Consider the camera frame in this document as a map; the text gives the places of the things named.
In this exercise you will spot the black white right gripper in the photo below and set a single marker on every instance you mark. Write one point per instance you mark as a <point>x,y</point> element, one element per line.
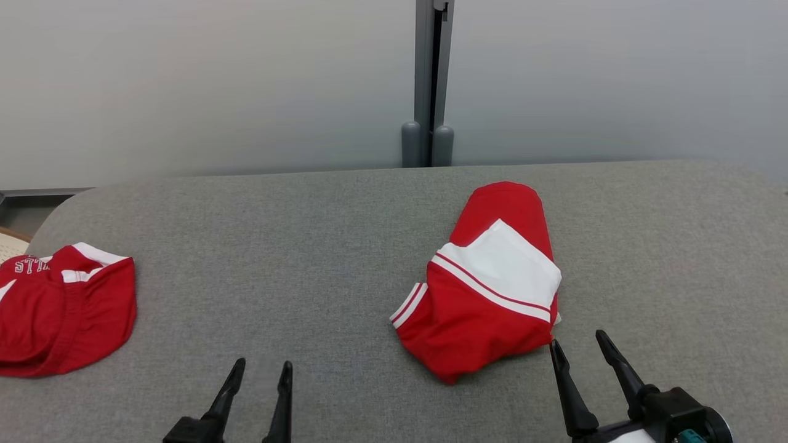
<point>671,412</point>

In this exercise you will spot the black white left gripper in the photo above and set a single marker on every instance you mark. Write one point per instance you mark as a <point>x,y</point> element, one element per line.
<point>194,432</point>

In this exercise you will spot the red white printed basketball jersey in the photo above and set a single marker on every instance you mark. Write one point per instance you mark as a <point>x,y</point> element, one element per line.
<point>80,320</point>

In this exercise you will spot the grey fabric upholstered surface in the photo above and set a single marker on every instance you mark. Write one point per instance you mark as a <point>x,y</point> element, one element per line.
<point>295,258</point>

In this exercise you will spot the beige woven basket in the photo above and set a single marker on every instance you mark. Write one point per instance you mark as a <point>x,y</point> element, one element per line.
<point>11,246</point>

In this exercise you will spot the grey metal ledge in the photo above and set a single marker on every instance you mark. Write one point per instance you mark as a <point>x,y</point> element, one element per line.
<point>43,192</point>

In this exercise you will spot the grey cylindrical post cap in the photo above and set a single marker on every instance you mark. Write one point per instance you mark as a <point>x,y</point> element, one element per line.
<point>411,144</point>
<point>443,147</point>

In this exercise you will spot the grey partition frame post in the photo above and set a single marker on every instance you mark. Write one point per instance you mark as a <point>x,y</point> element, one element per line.
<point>423,61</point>

